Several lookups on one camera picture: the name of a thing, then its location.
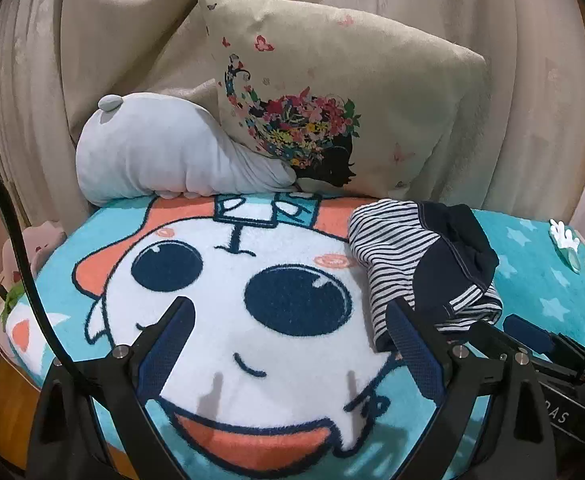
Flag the navy striped child pants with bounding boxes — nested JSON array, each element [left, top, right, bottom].
[[348, 198, 503, 352]]

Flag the white hair clip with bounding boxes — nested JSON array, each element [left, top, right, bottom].
[[549, 219, 580, 274]]

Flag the cartoon dog fleece blanket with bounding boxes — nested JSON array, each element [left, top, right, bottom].
[[5, 193, 585, 479]]

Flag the pink plush toy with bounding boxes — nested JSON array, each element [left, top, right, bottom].
[[2, 221, 67, 288]]

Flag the beige floral cushion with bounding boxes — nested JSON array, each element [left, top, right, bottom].
[[199, 0, 486, 197]]

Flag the beige curtain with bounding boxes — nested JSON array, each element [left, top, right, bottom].
[[0, 0, 585, 231]]

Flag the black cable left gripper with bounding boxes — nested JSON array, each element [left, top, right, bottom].
[[0, 156, 94, 401]]

